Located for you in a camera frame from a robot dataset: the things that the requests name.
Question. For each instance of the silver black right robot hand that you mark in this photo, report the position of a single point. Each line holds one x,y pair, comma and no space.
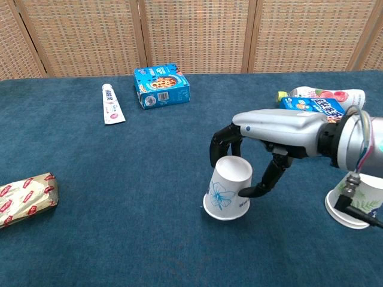
284,128

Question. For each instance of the white floral paper cup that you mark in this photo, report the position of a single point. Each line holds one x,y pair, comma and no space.
229,185
350,226
369,191

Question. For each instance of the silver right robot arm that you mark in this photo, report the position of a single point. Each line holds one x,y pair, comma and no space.
356,146

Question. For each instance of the large blue cookie box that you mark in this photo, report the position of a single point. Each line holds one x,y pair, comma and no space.
311,104

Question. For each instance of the white pink drink bottle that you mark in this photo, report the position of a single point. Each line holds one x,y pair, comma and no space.
344,94

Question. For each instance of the woven folding screen panel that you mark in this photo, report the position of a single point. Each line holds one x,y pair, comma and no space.
311,36
15,45
197,36
83,36
375,53

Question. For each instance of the small blue cookie box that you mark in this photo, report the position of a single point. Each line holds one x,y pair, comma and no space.
163,85

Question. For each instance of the blue tablecloth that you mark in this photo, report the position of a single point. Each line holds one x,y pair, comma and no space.
119,179

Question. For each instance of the white toothpaste tube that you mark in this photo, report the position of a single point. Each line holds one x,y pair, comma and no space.
111,106

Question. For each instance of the gold red-logo snack package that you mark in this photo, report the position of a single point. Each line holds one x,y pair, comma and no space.
24,197

